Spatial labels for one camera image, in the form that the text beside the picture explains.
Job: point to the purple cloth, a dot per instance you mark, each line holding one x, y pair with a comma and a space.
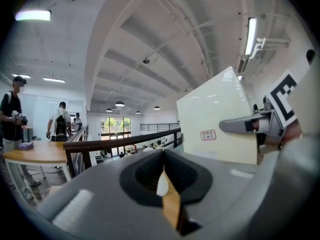
26, 145

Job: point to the long wooden desk white legs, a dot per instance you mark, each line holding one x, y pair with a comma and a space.
42, 151

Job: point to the long ceiling tube light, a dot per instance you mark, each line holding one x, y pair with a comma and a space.
33, 15
251, 36

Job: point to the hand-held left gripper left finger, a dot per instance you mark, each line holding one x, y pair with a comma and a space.
100, 199

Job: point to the white ceiling air conditioner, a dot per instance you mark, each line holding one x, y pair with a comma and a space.
243, 64

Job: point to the flat ceiling panel light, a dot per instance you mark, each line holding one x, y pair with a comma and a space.
53, 80
21, 76

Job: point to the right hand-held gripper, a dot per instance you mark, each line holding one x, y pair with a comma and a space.
282, 104

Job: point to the black metal railing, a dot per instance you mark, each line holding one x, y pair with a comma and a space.
112, 142

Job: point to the person's right forearm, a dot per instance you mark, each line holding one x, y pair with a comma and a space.
292, 134

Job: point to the thin black balcony railing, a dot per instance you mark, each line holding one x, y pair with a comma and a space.
157, 124

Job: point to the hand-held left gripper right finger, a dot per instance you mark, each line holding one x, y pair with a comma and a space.
232, 191

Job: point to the round ceiling smoke detector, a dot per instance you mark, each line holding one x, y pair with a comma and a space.
146, 61

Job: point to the wooden table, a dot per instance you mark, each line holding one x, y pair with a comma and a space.
173, 209

